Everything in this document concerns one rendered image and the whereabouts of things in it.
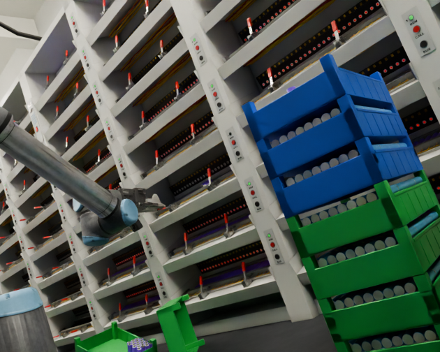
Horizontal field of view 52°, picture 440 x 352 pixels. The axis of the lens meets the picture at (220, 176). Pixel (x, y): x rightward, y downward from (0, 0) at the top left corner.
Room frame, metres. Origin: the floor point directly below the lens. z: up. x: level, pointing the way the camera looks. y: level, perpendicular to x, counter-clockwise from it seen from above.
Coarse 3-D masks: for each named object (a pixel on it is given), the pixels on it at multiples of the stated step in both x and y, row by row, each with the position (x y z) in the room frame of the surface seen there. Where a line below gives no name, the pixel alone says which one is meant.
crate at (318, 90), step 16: (336, 64) 0.76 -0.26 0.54; (320, 80) 0.76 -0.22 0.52; (336, 80) 0.75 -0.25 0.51; (352, 80) 0.80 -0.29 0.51; (368, 80) 0.89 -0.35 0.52; (288, 96) 0.80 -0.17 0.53; (304, 96) 0.79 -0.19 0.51; (320, 96) 0.77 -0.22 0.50; (336, 96) 0.76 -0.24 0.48; (352, 96) 0.78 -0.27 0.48; (368, 96) 0.85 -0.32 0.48; (384, 96) 0.94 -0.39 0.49; (256, 112) 0.85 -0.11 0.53; (272, 112) 0.83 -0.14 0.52; (288, 112) 0.81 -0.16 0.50; (304, 112) 0.79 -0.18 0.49; (320, 112) 0.81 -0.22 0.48; (256, 128) 0.85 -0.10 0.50; (272, 128) 0.83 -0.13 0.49; (288, 128) 0.84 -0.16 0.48
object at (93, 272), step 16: (32, 80) 2.53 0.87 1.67; (32, 96) 2.51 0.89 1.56; (48, 112) 2.55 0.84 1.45; (48, 144) 2.51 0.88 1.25; (64, 144) 2.58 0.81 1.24; (80, 160) 2.63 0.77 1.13; (64, 208) 2.51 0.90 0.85; (64, 224) 2.55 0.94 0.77; (80, 240) 2.52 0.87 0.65; (112, 256) 2.64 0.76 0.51; (96, 272) 2.55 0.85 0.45; (96, 304) 2.51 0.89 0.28; (112, 304) 2.57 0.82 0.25; (96, 320) 2.53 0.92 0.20
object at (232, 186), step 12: (228, 168) 1.85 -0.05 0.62; (204, 180) 1.96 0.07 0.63; (228, 180) 1.69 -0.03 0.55; (216, 192) 1.69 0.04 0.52; (228, 192) 1.66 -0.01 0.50; (168, 204) 2.13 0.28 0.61; (192, 204) 1.80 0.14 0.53; (204, 204) 1.76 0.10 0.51; (144, 216) 2.01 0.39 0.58; (156, 216) 2.04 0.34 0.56; (168, 216) 1.91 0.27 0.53; (180, 216) 1.87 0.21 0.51; (156, 228) 2.00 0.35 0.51
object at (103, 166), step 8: (104, 152) 2.42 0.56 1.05; (96, 160) 2.49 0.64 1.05; (104, 160) 2.23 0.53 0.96; (112, 160) 2.10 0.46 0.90; (88, 168) 2.57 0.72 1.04; (96, 168) 2.20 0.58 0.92; (104, 168) 2.17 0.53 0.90; (112, 168) 2.33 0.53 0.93; (88, 176) 2.27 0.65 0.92; (96, 176) 2.24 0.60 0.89; (104, 176) 2.40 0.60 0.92
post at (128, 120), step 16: (80, 16) 2.03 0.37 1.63; (96, 16) 2.10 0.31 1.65; (80, 32) 2.03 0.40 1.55; (80, 48) 2.06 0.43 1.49; (96, 48) 2.05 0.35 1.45; (112, 48) 2.12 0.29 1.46; (96, 80) 2.04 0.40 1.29; (112, 80) 2.07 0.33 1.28; (128, 80) 2.14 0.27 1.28; (112, 96) 2.05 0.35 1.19; (128, 112) 2.09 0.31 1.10; (144, 112) 2.16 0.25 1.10; (112, 128) 2.03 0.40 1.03; (128, 128) 2.07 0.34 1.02; (112, 144) 2.06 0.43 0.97; (144, 144) 2.11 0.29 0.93; (128, 160) 2.03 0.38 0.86; (144, 160) 2.09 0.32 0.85; (160, 160) 2.16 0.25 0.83; (160, 192) 2.11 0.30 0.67; (144, 224) 2.04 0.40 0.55; (176, 224) 2.13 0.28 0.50; (160, 240) 2.05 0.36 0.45; (176, 272) 2.07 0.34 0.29; (192, 272) 2.13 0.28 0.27; (176, 288) 2.04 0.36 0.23; (192, 320) 2.06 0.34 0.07
